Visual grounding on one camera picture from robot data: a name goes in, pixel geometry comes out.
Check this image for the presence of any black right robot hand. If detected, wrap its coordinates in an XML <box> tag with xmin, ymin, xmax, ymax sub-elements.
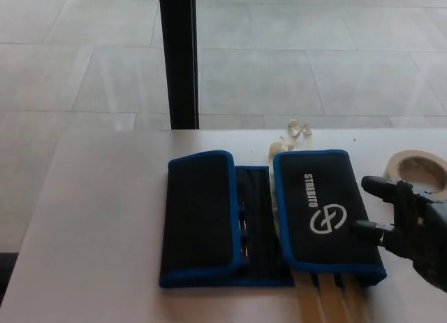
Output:
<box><xmin>350</xmin><ymin>175</ymin><xmax>447</xmax><ymax>291</ymax></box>

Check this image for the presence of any beige masking tape roll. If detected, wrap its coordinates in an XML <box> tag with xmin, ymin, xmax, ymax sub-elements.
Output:
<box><xmin>383</xmin><ymin>149</ymin><xmax>447</xmax><ymax>202</ymax></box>

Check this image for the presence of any black blue-trimmed toolkit case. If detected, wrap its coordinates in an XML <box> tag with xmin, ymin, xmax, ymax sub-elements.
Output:
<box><xmin>159</xmin><ymin>148</ymin><xmax>388</xmax><ymax>289</ymax></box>

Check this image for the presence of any curled beige tape scrap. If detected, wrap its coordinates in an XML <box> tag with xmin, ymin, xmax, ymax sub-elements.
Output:
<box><xmin>286</xmin><ymin>118</ymin><xmax>314</xmax><ymax>139</ymax></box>

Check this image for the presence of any crumpled beige tape wad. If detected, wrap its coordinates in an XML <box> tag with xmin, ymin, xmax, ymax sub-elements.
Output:
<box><xmin>268</xmin><ymin>141</ymin><xmax>296</xmax><ymax>160</ymax></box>

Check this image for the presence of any black vertical post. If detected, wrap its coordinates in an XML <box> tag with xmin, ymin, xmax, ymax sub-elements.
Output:
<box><xmin>157</xmin><ymin>0</ymin><xmax>201</xmax><ymax>130</ymax></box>

